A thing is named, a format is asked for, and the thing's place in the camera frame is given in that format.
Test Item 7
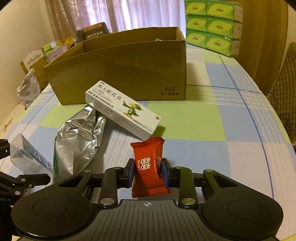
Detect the blue white small box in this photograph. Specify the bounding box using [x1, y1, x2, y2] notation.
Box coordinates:
[10, 133, 53, 176]

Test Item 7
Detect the red candy packet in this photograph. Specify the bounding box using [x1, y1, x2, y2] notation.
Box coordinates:
[130, 137, 170, 198]

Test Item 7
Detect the silver green tea bag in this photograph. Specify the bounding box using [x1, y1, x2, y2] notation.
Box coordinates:
[53, 105, 106, 183]

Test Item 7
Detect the white ointment box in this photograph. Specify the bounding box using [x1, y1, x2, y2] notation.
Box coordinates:
[85, 80, 162, 141]

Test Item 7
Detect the white crinkled plastic bag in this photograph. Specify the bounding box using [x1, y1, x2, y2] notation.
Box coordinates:
[16, 69, 41, 109]

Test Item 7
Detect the brown cardboard carton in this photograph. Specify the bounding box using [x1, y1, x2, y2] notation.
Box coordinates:
[30, 56, 49, 90]

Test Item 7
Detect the brown cardboard box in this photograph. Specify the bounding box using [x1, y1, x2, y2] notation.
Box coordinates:
[43, 27, 186, 105]

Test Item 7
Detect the lace curtain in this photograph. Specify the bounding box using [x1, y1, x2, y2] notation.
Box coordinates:
[45, 0, 186, 40]

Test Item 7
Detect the dark food container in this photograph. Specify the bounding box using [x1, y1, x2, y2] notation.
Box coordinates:
[75, 22, 109, 44]

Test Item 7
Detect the green tissue pack stack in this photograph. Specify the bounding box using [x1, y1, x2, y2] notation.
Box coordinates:
[184, 1, 243, 57]

